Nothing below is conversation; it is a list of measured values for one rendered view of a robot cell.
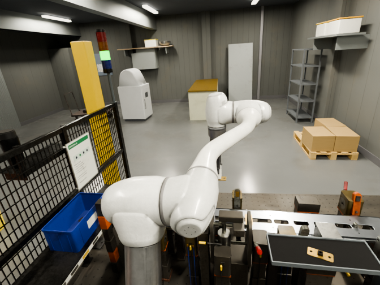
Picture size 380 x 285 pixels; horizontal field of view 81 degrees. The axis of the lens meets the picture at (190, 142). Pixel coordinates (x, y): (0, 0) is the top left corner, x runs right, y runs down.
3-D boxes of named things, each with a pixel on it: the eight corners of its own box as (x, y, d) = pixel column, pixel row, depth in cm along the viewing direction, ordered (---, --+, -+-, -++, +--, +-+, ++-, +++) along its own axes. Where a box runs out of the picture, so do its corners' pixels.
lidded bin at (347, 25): (360, 32, 369) (363, 15, 360) (337, 34, 374) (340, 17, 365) (346, 34, 409) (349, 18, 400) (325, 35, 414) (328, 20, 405)
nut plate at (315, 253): (333, 255, 83) (333, 252, 82) (333, 263, 79) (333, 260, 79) (307, 246, 86) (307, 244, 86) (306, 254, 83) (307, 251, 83)
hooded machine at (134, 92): (153, 115, 750) (147, 67, 692) (146, 121, 685) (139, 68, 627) (131, 115, 762) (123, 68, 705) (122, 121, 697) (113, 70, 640)
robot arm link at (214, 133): (227, 122, 111) (227, 133, 114) (208, 122, 113) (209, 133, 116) (225, 128, 103) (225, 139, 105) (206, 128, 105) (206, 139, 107)
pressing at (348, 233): (379, 214, 124) (380, 212, 123) (409, 247, 103) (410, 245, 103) (143, 202, 148) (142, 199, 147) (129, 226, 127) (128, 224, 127)
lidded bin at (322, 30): (344, 34, 420) (346, 19, 411) (323, 35, 425) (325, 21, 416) (332, 35, 460) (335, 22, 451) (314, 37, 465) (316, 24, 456)
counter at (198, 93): (218, 101, 887) (217, 78, 855) (217, 120, 649) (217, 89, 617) (197, 102, 899) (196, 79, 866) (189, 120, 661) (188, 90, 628)
